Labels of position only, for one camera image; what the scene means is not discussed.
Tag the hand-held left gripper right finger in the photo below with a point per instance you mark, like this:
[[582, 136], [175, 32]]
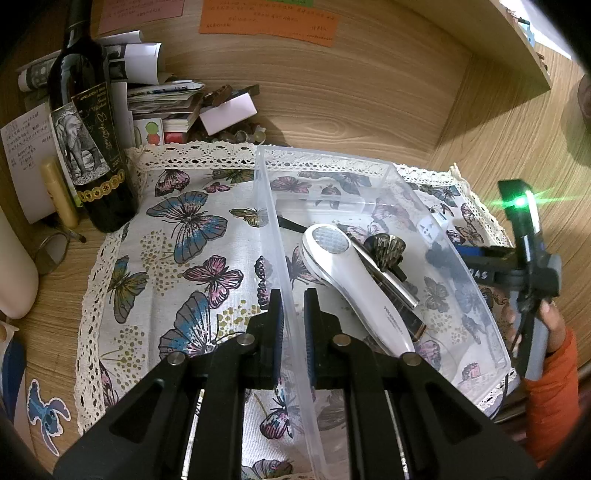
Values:
[[311, 332]]

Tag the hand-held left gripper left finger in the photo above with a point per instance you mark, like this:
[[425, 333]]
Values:
[[277, 332]]

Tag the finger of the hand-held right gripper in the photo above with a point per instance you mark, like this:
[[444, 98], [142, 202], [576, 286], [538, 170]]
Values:
[[464, 251], [443, 263]]

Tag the silver metal bar tool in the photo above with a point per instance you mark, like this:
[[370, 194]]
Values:
[[406, 300]]

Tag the dark bow hair clip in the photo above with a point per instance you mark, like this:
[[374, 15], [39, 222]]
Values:
[[385, 251]]

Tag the white handheld electric device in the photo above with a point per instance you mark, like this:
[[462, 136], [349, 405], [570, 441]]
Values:
[[351, 286]]

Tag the clear plastic storage box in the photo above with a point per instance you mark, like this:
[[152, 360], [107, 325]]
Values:
[[272, 194]]

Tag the person's right forearm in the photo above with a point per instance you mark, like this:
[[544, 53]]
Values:
[[554, 401]]

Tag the person's right hand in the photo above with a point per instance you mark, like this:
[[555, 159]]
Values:
[[553, 325]]

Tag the butterfly print lace cloth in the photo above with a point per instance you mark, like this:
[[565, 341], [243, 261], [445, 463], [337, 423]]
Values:
[[194, 240]]

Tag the pile of small metal caps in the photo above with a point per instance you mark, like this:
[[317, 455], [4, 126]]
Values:
[[240, 136]]

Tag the wooden shelf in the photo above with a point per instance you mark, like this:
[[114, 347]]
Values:
[[526, 41]]

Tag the pink sticky note pad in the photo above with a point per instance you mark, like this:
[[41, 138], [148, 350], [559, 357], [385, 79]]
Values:
[[228, 115]]

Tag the brown wooden stamp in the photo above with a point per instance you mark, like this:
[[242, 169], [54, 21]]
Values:
[[226, 93]]

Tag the blue cartoon sticker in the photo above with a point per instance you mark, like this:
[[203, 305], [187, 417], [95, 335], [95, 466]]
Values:
[[46, 415]]

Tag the dark wine bottle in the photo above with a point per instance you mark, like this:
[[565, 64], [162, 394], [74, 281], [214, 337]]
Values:
[[92, 152]]

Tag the yellow lip balm tube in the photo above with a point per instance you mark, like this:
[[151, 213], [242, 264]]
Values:
[[57, 194]]

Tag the stack of papers and booklets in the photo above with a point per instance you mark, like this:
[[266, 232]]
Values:
[[157, 92]]

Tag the cream plastic bottle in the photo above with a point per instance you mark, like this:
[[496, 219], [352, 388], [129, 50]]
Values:
[[16, 267]]

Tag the white handwritten note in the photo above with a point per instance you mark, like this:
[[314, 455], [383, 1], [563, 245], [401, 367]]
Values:
[[23, 166]]

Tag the orange wall note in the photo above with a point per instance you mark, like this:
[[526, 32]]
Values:
[[268, 23]]

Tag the pink wall note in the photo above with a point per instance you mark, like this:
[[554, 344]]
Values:
[[138, 16]]

